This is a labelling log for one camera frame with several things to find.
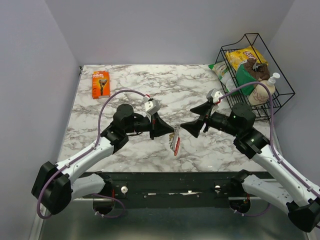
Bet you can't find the cream lotion pump bottle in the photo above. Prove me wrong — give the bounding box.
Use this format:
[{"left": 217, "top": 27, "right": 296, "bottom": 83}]
[{"left": 248, "top": 72, "right": 281, "bottom": 106}]

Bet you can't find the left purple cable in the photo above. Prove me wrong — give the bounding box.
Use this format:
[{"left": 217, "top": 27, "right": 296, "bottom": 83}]
[{"left": 36, "top": 89, "right": 151, "bottom": 220}]

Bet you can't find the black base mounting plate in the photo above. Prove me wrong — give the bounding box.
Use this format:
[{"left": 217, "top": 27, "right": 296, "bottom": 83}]
[{"left": 82, "top": 171, "right": 273, "bottom": 210}]

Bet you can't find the red white keyring carabiner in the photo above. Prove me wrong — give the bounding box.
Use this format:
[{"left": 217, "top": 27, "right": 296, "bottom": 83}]
[{"left": 169, "top": 124, "right": 181, "bottom": 156}]

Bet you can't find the black wire basket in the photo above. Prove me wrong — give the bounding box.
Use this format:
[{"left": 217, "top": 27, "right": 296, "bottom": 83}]
[{"left": 215, "top": 33, "right": 295, "bottom": 121}]

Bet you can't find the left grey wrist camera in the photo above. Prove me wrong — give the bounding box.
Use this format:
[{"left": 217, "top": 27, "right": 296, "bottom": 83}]
[{"left": 144, "top": 98, "right": 160, "bottom": 119}]

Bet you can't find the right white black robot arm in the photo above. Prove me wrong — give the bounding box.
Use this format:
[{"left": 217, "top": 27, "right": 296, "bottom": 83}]
[{"left": 181, "top": 101, "right": 320, "bottom": 233}]

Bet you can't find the orange razor box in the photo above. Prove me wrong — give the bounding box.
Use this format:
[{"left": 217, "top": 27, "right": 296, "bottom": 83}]
[{"left": 92, "top": 70, "right": 110, "bottom": 99}]

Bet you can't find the green white snack bag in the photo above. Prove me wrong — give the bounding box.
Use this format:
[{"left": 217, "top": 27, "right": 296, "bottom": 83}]
[{"left": 208, "top": 61, "right": 236, "bottom": 92}]

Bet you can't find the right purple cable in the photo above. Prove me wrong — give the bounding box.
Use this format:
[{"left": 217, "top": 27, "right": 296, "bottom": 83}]
[{"left": 217, "top": 81, "right": 320, "bottom": 198}]

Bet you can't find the brown crumpled cloth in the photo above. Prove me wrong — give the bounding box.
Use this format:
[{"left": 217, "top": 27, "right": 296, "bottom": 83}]
[{"left": 243, "top": 58, "right": 270, "bottom": 81}]

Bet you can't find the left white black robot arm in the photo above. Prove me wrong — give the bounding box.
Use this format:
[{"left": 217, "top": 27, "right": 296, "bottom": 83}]
[{"left": 31, "top": 100, "right": 174, "bottom": 215}]

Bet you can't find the yellow chips bag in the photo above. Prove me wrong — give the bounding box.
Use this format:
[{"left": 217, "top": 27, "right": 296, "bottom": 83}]
[{"left": 225, "top": 46, "right": 269, "bottom": 71}]

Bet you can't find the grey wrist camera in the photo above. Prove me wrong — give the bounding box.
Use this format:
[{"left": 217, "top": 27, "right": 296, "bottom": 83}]
[
  {"left": 206, "top": 88, "right": 223, "bottom": 105},
  {"left": 144, "top": 98, "right": 160, "bottom": 119}
]

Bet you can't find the purple cable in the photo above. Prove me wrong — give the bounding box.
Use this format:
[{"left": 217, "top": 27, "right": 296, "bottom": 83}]
[
  {"left": 217, "top": 81, "right": 320, "bottom": 198},
  {"left": 36, "top": 89, "right": 151, "bottom": 220}
]

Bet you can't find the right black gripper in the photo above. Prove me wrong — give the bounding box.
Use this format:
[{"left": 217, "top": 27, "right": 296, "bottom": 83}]
[{"left": 180, "top": 100, "right": 241, "bottom": 138}]

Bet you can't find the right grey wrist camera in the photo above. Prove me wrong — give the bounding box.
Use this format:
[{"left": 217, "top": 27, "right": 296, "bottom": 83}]
[{"left": 206, "top": 88, "right": 223, "bottom": 105}]

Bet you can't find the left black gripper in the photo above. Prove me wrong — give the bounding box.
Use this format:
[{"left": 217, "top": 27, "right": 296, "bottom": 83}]
[{"left": 125, "top": 111, "right": 175, "bottom": 140}]

